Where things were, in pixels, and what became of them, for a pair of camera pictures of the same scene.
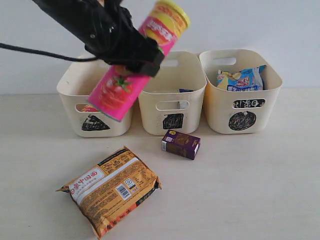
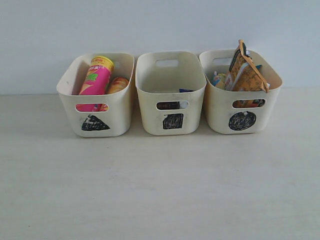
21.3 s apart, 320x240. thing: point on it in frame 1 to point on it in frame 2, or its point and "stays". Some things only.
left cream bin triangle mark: (93, 123) stays
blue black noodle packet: (249, 79) to (216, 78)
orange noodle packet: (106, 195) to (245, 76)
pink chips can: (116, 92) to (96, 81)
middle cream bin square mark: (175, 121) stays
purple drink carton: (183, 145) to (168, 105)
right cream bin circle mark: (239, 112) stays
